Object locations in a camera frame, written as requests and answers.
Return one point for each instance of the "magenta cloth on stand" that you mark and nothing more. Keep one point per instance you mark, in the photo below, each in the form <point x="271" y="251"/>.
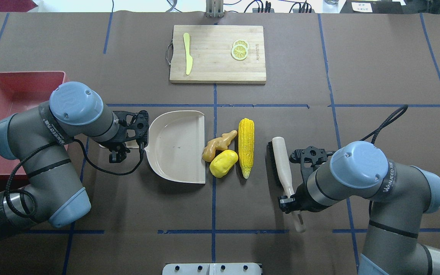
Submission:
<point x="17" y="5"/>

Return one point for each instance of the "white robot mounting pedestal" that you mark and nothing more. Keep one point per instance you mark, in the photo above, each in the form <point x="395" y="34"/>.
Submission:
<point x="236" y="268"/>

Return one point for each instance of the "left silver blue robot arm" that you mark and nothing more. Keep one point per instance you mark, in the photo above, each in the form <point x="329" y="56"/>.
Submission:
<point x="44" y="186"/>

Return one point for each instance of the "yellow toy corn cob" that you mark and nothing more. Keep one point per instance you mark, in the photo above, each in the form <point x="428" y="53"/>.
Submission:
<point x="246" y="143"/>

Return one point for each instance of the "lower lemon slice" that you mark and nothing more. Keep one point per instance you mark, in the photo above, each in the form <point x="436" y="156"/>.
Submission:
<point x="239" y="52"/>

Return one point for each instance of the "beige hand brush black bristles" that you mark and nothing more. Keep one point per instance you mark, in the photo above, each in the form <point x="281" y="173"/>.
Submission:
<point x="283" y="177"/>

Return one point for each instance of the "bamboo cutting board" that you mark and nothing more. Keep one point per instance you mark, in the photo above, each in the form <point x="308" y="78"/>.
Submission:
<point x="211" y="51"/>

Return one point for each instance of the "yellow plastic knife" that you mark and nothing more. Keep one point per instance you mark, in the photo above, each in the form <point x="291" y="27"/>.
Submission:
<point x="188" y="58"/>

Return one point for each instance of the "pink plastic bin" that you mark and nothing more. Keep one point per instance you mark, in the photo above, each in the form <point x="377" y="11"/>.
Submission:
<point x="20" y="91"/>

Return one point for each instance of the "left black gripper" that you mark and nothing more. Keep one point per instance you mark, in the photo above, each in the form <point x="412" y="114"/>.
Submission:
<point x="112" y="146"/>

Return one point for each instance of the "aluminium frame post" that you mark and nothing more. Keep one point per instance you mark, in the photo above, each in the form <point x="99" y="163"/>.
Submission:
<point x="214" y="9"/>

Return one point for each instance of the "black box white label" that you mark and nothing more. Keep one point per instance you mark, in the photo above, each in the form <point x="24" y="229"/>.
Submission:
<point x="371" y="6"/>

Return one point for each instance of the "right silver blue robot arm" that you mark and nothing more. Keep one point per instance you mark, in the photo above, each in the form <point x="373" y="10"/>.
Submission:
<point x="400" y="195"/>

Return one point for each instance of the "tan toy ginger root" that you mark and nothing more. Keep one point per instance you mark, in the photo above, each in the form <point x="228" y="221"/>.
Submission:
<point x="220" y="143"/>

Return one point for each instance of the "beige plastic dustpan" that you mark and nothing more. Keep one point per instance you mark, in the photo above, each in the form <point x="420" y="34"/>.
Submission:
<point x="175" y="144"/>

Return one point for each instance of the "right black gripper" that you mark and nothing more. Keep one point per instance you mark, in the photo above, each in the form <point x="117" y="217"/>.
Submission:
<point x="295" y="201"/>

